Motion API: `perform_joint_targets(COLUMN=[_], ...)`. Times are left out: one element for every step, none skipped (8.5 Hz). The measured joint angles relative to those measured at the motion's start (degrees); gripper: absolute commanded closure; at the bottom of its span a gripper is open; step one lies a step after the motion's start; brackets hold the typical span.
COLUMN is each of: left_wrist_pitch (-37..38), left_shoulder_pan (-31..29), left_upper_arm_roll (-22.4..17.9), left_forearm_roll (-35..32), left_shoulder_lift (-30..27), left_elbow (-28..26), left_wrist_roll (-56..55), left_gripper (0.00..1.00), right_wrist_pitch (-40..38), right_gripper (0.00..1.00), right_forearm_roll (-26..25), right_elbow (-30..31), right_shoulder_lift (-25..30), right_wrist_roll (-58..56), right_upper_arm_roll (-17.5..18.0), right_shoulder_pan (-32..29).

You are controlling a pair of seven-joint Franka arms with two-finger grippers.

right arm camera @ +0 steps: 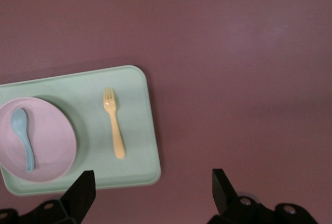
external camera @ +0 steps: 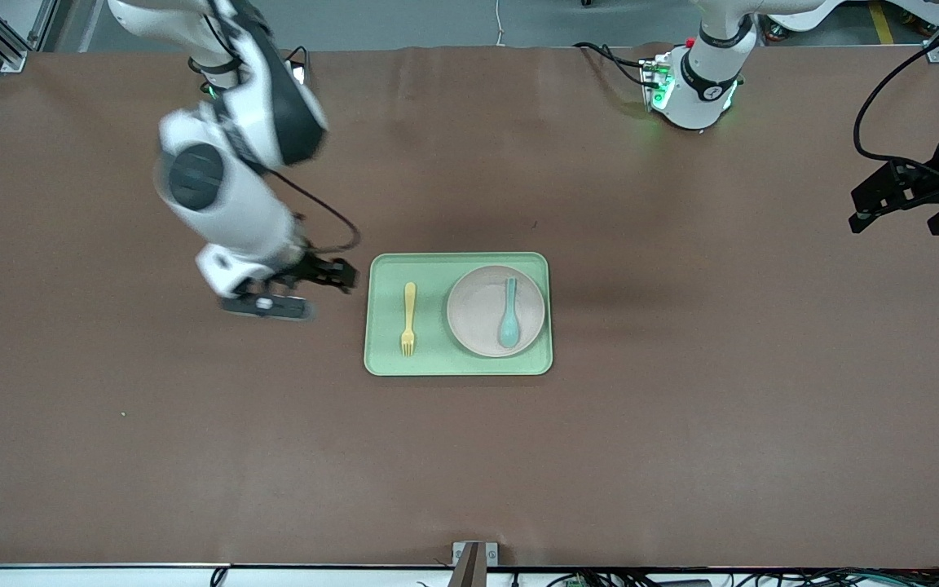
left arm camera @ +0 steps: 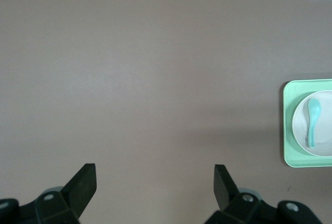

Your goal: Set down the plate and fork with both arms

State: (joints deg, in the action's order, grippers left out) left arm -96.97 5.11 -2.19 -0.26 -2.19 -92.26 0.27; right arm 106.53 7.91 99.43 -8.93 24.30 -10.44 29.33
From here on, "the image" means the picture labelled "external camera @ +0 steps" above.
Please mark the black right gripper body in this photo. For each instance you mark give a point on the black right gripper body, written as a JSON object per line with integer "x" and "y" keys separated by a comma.
{"x": 310, "y": 268}

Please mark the yellow plastic fork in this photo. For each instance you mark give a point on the yellow plastic fork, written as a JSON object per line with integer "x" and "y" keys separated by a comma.
{"x": 409, "y": 314}

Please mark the beige round plate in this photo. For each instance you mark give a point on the beige round plate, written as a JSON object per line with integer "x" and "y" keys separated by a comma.
{"x": 478, "y": 314}

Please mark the light blue plastic spoon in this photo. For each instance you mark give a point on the light blue plastic spoon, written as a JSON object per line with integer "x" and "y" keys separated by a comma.
{"x": 508, "y": 330}

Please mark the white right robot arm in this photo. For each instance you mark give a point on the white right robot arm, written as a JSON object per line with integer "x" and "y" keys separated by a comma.
{"x": 233, "y": 196}

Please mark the light green plastic tray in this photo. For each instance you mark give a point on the light green plastic tray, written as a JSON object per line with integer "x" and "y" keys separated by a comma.
{"x": 429, "y": 363}

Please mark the brown table cover mat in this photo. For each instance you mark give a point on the brown table cover mat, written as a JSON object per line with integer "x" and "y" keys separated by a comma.
{"x": 192, "y": 448}

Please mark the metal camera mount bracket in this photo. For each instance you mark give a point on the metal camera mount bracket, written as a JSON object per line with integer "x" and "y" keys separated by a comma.
{"x": 473, "y": 562}

